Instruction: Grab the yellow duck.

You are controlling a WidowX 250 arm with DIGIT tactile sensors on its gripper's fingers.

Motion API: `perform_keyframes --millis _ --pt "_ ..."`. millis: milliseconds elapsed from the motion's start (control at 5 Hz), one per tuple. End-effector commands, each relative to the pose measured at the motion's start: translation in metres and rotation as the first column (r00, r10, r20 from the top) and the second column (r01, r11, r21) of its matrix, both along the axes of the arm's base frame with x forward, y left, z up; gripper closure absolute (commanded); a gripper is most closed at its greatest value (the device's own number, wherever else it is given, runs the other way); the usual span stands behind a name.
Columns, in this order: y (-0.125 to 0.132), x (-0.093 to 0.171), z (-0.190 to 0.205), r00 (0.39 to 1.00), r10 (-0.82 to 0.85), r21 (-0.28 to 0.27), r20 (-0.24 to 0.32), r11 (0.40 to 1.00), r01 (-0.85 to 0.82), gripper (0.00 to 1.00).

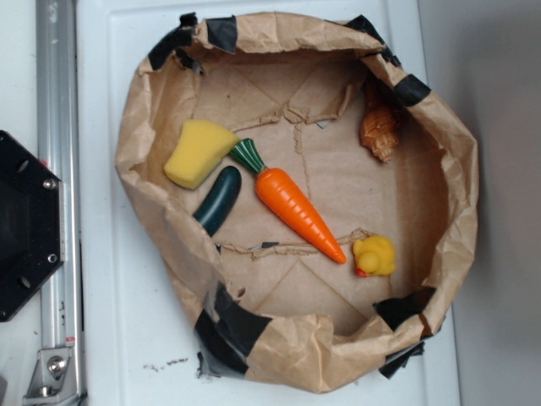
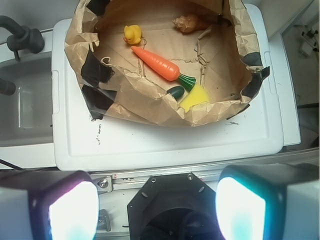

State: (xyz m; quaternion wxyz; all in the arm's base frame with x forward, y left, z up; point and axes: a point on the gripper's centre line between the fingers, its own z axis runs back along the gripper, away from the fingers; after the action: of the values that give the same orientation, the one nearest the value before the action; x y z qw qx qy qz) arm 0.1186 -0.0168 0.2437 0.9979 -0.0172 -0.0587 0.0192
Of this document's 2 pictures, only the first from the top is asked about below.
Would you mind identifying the yellow rubber duck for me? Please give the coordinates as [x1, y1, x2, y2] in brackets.
[352, 235, 396, 277]

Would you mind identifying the orange toy carrot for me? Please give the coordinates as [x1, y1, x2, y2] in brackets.
[230, 138, 347, 264]

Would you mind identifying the dark green toy cucumber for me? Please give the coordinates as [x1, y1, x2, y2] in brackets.
[193, 166, 242, 237]

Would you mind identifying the yellow sponge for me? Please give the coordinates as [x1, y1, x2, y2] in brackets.
[164, 119, 240, 189]

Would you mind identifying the brown paper bag container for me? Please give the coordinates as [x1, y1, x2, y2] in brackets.
[115, 12, 478, 393]

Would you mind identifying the brown toy croissant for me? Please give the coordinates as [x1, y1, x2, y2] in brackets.
[359, 79, 399, 163]

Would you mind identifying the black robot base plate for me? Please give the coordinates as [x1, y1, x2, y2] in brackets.
[1, 131, 63, 322]

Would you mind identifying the metal corner bracket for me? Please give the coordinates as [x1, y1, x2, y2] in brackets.
[22, 347, 79, 405]

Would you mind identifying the aluminium extrusion rail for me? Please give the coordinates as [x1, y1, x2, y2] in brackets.
[36, 1, 87, 405]

